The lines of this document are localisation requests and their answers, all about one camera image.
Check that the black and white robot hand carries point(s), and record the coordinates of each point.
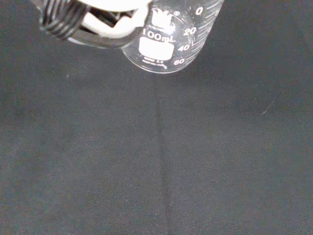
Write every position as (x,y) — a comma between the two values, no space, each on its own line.
(115,27)

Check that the black bench cloth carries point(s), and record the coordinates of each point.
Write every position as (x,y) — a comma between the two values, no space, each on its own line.
(146,159)

